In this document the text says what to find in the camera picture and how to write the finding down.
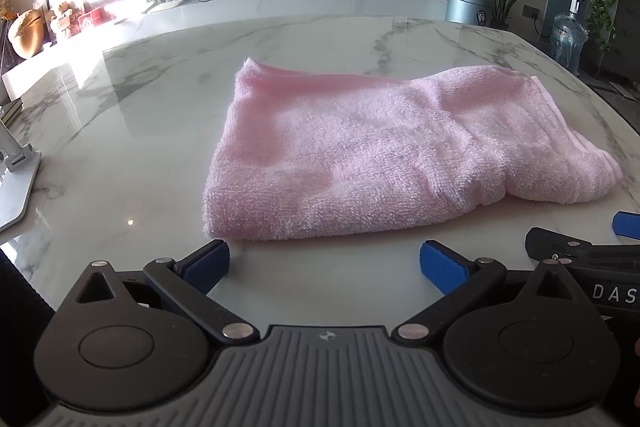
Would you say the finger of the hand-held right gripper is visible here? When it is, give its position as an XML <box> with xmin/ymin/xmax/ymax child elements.
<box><xmin>612</xmin><ymin>211</ymin><xmax>640</xmax><ymax>239</ymax></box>
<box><xmin>524</xmin><ymin>227</ymin><xmax>640</xmax><ymax>266</ymax></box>

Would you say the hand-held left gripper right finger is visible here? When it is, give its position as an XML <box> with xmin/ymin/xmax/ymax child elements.
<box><xmin>391</xmin><ymin>240</ymin><xmax>584</xmax><ymax>342</ymax></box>

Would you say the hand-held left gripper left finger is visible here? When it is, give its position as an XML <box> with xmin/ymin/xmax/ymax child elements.
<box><xmin>75</xmin><ymin>238</ymin><xmax>261</xmax><ymax>341</ymax></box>

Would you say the pink towel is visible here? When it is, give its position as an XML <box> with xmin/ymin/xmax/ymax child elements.
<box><xmin>202</xmin><ymin>57</ymin><xmax>625</xmax><ymax>243</ymax></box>

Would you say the clear water jug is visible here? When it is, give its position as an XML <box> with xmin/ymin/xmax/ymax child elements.
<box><xmin>551</xmin><ymin>0</ymin><xmax>590</xmax><ymax>71</ymax></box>

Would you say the silver trash can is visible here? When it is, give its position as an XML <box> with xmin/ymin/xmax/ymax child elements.
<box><xmin>446</xmin><ymin>0</ymin><xmax>492</xmax><ymax>27</ymax></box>

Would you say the white television cabinet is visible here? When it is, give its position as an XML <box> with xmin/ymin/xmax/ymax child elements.
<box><xmin>0</xmin><ymin>0</ymin><xmax>451</xmax><ymax>104</ymax></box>

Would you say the red box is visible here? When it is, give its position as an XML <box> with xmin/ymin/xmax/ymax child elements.
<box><xmin>77</xmin><ymin>6</ymin><xmax>109</xmax><ymax>34</ymax></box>

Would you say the teddy bear figure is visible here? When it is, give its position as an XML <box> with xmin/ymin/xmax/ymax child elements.
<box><xmin>49</xmin><ymin>0</ymin><xmax>82</xmax><ymax>41</ymax></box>

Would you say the wooden gourd ornament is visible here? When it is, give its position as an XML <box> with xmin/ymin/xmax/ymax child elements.
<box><xmin>8</xmin><ymin>9</ymin><xmax>47</xmax><ymax>58</ymax></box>

